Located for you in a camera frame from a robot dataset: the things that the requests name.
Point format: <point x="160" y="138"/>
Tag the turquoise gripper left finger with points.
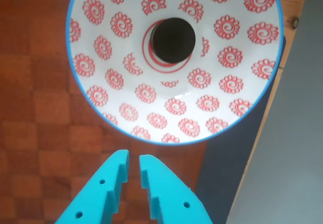
<point x="96" y="196"/>

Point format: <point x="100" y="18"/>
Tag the brown leather chessboard mat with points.
<point x="38" y="82"/>

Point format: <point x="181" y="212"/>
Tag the white bowl with red flowers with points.
<point x="227" y="95"/>

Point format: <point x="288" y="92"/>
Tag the turquoise gripper right finger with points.
<point x="174" y="198"/>

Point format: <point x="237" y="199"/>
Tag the black cylinder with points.
<point x="172" y="40"/>

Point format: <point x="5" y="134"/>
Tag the dark grey desk mat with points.
<point x="227" y="171"/>

